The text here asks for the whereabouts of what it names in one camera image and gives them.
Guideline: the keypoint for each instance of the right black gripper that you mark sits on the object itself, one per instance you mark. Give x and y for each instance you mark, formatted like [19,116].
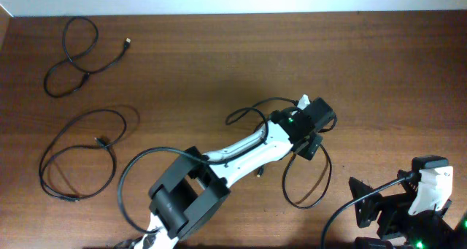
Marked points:
[395,207]

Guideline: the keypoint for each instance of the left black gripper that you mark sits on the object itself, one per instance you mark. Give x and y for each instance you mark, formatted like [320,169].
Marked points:
[314,142]

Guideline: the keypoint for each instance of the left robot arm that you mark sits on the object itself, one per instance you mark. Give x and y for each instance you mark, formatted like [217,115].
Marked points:
[195,185]

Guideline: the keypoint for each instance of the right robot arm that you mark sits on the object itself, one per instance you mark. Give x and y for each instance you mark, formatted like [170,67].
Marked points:
[457,239]

